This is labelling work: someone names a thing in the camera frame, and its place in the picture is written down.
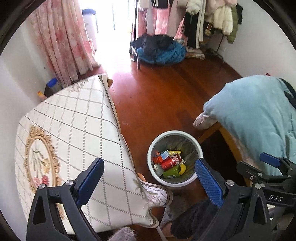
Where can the yellow banana peel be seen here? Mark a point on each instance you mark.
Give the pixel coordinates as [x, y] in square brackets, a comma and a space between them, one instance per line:
[182, 169]

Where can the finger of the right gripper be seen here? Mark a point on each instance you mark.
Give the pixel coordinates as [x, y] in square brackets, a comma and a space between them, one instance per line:
[269, 159]
[255, 175]

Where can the clear plastic cup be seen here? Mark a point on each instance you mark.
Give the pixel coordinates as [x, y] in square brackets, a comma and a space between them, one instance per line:
[158, 170]

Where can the white trash bin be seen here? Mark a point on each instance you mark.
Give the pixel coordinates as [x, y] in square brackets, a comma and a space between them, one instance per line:
[176, 141]

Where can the hanging clothes on rack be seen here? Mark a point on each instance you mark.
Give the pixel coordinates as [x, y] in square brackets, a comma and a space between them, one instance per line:
[190, 22]

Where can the pink floral curtain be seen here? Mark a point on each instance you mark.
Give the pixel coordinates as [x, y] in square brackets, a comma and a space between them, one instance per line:
[60, 31]

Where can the white checkered tablecloth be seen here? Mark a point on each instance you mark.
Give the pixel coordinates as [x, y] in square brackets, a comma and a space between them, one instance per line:
[61, 137]

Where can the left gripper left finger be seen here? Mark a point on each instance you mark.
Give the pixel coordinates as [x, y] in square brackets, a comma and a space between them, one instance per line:
[44, 222]

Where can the black clothes rack frame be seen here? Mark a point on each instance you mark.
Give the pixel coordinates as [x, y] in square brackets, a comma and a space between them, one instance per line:
[132, 49]

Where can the orange small bottle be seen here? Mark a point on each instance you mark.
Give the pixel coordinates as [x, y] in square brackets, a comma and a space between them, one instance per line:
[41, 96]

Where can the blue red milk carton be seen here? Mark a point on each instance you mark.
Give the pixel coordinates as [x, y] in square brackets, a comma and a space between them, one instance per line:
[159, 157]

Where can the red soda can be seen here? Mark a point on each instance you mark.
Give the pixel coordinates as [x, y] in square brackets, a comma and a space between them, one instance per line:
[171, 161]

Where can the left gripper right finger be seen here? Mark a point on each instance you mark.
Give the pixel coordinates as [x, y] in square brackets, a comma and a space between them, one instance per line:
[242, 211]

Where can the person leg black pants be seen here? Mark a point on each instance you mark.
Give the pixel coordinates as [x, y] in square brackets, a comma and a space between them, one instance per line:
[194, 221]

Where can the blue clothes pile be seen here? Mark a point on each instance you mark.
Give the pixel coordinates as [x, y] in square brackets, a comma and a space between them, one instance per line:
[159, 49]

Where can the light blue blanket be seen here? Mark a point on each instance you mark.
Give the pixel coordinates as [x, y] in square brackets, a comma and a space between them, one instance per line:
[259, 112]

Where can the green box in bin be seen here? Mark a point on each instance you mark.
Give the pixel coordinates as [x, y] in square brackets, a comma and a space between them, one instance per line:
[172, 172]

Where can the yellow guoba snack bag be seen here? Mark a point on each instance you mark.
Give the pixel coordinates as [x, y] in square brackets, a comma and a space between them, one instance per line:
[174, 152]

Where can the blue cap bottle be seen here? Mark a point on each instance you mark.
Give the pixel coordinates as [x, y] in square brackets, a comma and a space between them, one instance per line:
[52, 87]

